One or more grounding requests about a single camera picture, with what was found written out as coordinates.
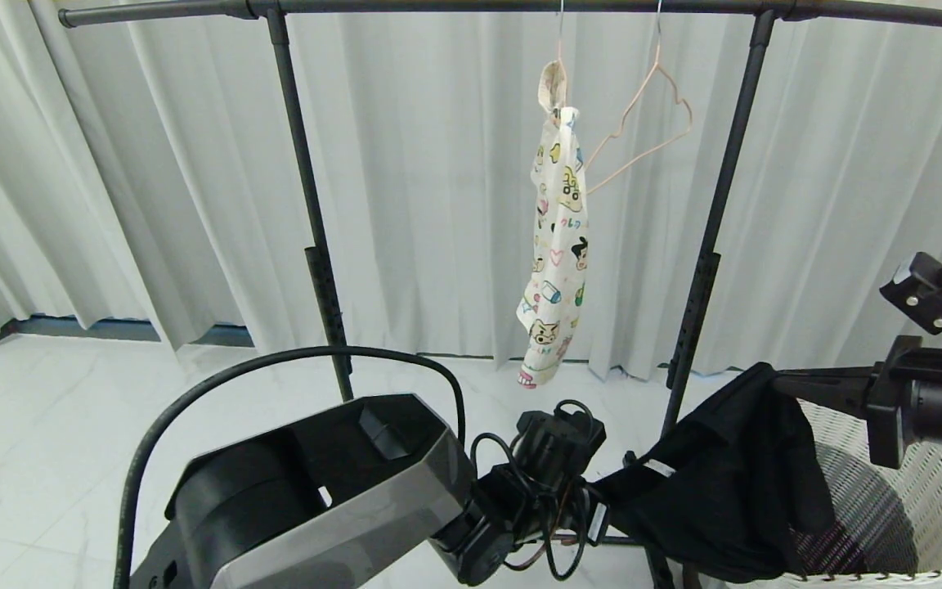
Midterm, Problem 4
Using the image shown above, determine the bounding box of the white curtain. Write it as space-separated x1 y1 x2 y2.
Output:
0 0 942 381

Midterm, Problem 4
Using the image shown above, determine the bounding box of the black garment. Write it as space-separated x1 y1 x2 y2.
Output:
590 362 841 583

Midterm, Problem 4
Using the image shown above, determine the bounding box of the black cable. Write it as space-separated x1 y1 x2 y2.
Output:
114 345 599 583

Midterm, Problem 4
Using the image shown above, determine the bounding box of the pink clothes hanger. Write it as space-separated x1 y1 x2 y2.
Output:
584 0 694 197
554 0 570 115

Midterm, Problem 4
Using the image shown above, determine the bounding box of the white laundry basket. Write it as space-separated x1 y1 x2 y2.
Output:
753 399 942 589

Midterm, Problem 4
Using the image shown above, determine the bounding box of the black clothes rack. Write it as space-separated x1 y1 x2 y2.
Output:
58 0 942 589

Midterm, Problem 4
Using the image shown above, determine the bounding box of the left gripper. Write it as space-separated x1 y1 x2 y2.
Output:
581 497 612 547

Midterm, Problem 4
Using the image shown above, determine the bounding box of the cream printed garment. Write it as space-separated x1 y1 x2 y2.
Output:
516 59 590 389

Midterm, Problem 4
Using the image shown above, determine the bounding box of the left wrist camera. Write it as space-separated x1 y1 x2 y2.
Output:
512 407 608 492

